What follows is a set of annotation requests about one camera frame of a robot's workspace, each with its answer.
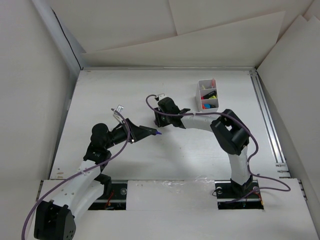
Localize purple tip black highlighter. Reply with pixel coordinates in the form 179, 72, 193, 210
139, 125, 162, 136

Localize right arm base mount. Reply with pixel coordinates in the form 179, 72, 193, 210
212, 180, 264, 210

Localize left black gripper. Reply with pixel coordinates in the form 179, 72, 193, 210
104, 118, 152, 149

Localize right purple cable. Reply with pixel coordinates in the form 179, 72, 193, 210
145, 94, 292, 203

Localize yellow cap black highlighter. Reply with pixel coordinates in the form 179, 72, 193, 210
201, 90, 217, 100

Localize pink cap black highlighter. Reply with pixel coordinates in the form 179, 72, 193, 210
201, 92, 215, 100

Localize white compartment pen holder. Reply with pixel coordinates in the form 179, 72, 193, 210
195, 78, 219, 113

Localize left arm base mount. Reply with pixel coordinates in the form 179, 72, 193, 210
88, 174, 128, 211

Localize aluminium rail right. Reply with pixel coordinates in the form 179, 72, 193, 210
249, 68, 291, 179

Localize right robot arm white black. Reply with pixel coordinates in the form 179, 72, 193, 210
153, 94, 253, 197

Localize blue highlighter cap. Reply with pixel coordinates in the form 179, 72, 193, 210
203, 103, 211, 109

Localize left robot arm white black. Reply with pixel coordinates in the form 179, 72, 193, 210
33, 118, 159, 240

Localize pink clear pen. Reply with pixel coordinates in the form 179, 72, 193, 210
211, 78, 216, 89

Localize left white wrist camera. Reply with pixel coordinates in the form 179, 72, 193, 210
111, 105, 124, 122

